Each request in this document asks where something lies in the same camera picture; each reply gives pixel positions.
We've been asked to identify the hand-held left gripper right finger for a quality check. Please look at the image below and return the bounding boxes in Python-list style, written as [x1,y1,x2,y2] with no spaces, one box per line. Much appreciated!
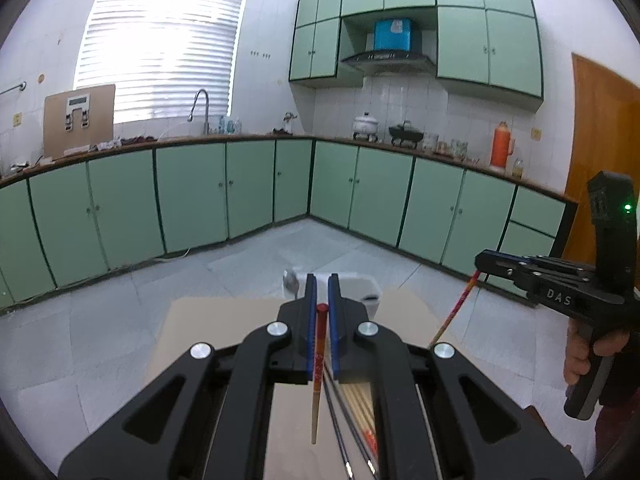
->
[327,274,586,480]

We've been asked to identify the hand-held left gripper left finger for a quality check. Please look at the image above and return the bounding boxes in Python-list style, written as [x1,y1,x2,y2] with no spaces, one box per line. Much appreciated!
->
[57,274,321,480]

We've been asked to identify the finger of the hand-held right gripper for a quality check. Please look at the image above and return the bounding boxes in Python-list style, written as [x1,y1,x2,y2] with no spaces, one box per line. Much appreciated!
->
[522,255,598,284]
[474,249,544,306]

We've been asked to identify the white two-compartment utensil holder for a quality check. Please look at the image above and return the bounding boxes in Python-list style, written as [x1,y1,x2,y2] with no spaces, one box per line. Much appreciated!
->
[282,270,383,321]

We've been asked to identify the person's right hand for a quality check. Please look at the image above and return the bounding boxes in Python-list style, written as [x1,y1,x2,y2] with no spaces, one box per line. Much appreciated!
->
[563,326,632,387]

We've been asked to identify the green base cabinet with drawers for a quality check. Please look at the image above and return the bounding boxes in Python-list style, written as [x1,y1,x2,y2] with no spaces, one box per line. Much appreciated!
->
[310,137,581,293]

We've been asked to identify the orange thermos flask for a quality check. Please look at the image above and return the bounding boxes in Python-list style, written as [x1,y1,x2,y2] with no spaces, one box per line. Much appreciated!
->
[489,121,516,170]

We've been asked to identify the brown wooden door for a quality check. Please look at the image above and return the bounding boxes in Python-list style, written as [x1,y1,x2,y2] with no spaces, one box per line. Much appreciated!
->
[565,52,640,291]

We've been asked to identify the black wok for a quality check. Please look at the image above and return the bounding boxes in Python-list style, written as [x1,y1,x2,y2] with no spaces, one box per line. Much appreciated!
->
[389,121,426,148]

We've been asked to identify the green base cabinet unit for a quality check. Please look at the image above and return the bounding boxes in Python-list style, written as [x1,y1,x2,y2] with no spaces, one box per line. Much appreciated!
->
[0,136,314,311]

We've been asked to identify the person's dark red clothing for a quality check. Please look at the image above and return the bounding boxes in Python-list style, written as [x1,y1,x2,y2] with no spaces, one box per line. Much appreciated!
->
[592,402,635,478]

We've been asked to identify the white cooking pot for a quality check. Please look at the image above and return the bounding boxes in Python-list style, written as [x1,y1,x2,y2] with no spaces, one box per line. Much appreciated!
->
[352,112,381,141]

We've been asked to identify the small dark ornament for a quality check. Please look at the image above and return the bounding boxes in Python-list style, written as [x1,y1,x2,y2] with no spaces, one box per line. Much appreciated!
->
[272,112,299,136]

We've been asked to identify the black range hood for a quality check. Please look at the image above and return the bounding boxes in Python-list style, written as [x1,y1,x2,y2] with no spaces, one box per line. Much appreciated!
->
[341,50,436,77]

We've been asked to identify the metal kitchen faucet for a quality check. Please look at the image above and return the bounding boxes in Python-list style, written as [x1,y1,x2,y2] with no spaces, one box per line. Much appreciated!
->
[187,89,211,136]

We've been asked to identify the blue box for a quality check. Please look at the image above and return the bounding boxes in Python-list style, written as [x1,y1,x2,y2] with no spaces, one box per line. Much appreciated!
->
[374,18,415,53]

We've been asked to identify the brown cardboard sheet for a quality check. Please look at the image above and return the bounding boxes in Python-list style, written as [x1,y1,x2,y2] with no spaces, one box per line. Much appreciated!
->
[42,84,117,158]

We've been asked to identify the white window blind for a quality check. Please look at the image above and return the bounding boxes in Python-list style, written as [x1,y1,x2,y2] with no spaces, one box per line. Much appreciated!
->
[74,0,249,126]

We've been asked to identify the white electronic device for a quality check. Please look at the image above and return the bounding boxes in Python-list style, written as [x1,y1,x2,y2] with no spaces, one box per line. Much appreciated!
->
[65,95,91,133]

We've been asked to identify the green wall cabinet unit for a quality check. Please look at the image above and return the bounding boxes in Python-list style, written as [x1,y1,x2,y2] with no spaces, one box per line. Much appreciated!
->
[289,0,545,111]

